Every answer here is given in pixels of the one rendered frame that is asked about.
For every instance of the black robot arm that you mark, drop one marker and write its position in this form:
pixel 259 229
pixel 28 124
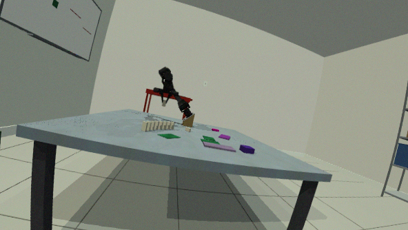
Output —
pixel 166 74

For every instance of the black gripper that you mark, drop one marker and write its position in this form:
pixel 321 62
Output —
pixel 157 90

